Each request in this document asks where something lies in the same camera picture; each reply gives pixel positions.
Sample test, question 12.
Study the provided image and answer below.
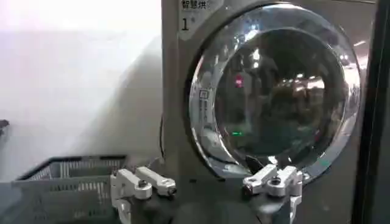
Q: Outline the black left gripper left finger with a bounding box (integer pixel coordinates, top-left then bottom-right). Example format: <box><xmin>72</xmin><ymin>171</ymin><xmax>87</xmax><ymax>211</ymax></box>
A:
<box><xmin>110</xmin><ymin>166</ymin><xmax>177</xmax><ymax>224</ymax></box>

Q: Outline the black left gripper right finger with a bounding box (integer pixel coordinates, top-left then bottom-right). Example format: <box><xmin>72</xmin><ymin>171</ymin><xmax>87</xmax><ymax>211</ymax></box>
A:
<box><xmin>242</xmin><ymin>155</ymin><xmax>303</xmax><ymax>224</ymax></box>

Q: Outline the grey plastic laundry basket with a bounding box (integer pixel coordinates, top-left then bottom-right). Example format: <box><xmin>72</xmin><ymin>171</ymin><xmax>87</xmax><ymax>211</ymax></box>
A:
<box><xmin>11</xmin><ymin>155</ymin><xmax>128</xmax><ymax>224</ymax></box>

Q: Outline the grey dryer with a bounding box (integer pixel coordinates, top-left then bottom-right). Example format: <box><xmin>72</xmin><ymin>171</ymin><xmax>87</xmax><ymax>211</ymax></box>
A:
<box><xmin>160</xmin><ymin>0</ymin><xmax>378</xmax><ymax>224</ymax></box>

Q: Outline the round glass dryer door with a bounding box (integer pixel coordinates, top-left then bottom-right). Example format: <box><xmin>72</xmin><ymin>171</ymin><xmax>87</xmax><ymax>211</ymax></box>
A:
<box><xmin>188</xmin><ymin>2</ymin><xmax>362</xmax><ymax>183</ymax></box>

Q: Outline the black power cable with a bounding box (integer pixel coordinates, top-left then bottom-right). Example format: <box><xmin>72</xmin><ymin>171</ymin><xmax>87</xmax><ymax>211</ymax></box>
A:
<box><xmin>158</xmin><ymin>114</ymin><xmax>166</xmax><ymax>159</ymax></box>

